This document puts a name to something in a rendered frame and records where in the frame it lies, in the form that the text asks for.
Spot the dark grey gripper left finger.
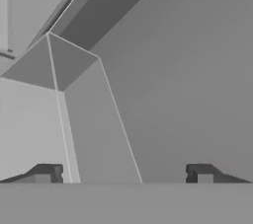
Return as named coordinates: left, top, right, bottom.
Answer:
left=0, top=163, right=64, bottom=185

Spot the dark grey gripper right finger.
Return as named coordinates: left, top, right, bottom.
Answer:
left=185, top=163, right=253, bottom=185

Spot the grey fridge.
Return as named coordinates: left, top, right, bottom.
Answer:
left=0, top=0, right=168, bottom=185

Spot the pale grey cupboard panel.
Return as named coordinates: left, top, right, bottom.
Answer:
left=0, top=0, right=16, bottom=60

